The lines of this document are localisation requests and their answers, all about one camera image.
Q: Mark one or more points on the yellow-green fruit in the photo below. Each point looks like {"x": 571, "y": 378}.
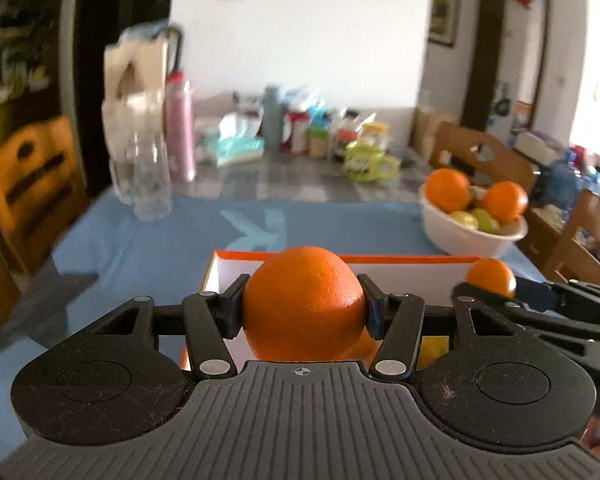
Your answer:
{"x": 434, "y": 352}
{"x": 485, "y": 220}
{"x": 462, "y": 219}

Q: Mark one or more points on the white bowl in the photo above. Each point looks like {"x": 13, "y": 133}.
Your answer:
{"x": 460, "y": 240}

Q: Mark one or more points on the small beige jar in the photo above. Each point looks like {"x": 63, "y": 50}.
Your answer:
{"x": 318, "y": 144}

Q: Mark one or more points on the dark wooden door frame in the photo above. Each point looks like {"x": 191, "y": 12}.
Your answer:
{"x": 487, "y": 60}

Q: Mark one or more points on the grey bottle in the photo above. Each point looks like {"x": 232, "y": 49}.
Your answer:
{"x": 272, "y": 120}

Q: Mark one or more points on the white tote bag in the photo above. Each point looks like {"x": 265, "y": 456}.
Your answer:
{"x": 135, "y": 70}

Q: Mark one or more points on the clear glass mug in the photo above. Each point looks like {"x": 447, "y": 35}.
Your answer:
{"x": 152, "y": 185}

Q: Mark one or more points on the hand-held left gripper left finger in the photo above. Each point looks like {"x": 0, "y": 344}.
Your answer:
{"x": 232, "y": 310}

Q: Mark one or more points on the red and white pouch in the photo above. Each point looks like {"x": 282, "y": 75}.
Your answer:
{"x": 297, "y": 135}

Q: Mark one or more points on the framed wall picture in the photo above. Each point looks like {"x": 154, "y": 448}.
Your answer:
{"x": 442, "y": 15}

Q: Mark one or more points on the dark wooden cabinet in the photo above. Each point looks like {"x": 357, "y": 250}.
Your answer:
{"x": 10, "y": 60}

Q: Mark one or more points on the blue printed tablecloth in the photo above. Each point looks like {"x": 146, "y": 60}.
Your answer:
{"x": 155, "y": 260}

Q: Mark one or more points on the pink thermos bottle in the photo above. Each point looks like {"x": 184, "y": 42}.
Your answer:
{"x": 180, "y": 130}

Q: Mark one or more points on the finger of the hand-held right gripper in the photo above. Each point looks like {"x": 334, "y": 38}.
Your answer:
{"x": 555, "y": 322}
{"x": 535, "y": 294}

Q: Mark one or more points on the blue water jug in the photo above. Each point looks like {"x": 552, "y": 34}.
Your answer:
{"x": 562, "y": 180}

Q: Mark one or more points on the orange cardboard box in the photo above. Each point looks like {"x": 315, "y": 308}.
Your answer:
{"x": 420, "y": 275}

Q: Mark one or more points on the green panda mug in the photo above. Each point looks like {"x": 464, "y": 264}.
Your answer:
{"x": 365, "y": 162}

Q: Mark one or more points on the green tissue pack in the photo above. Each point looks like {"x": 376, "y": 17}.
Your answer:
{"x": 235, "y": 150}

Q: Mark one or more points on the brown paper bag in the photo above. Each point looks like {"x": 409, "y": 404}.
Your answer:
{"x": 425, "y": 130}

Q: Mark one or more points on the small orange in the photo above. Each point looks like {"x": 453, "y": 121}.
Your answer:
{"x": 490, "y": 277}

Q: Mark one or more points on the large orange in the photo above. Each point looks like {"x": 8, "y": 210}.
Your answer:
{"x": 302, "y": 300}

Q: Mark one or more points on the dark bottle with white label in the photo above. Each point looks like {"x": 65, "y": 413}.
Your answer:
{"x": 345, "y": 137}

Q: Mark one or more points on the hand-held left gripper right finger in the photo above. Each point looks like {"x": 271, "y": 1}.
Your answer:
{"x": 375, "y": 312}

